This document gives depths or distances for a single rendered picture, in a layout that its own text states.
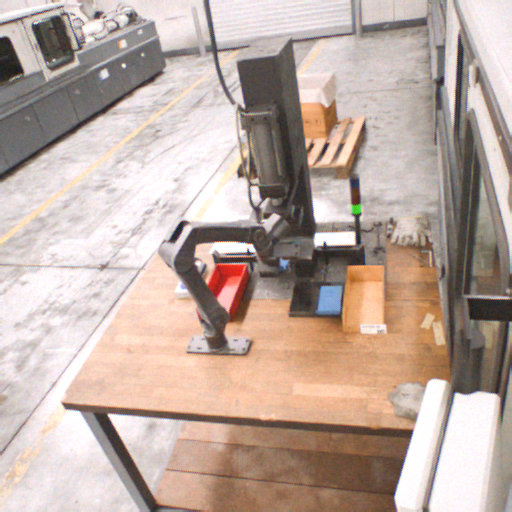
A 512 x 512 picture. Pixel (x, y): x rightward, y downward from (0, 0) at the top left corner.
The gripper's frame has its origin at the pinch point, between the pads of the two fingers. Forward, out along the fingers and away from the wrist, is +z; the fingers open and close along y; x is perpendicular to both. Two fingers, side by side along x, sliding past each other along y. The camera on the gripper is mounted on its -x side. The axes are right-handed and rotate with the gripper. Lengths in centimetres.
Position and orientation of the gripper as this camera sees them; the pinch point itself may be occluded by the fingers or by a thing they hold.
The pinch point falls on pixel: (273, 267)
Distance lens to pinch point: 161.8
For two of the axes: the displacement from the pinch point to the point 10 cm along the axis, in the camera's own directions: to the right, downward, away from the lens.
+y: 0.9, -9.1, 4.0
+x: -9.7, 0.1, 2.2
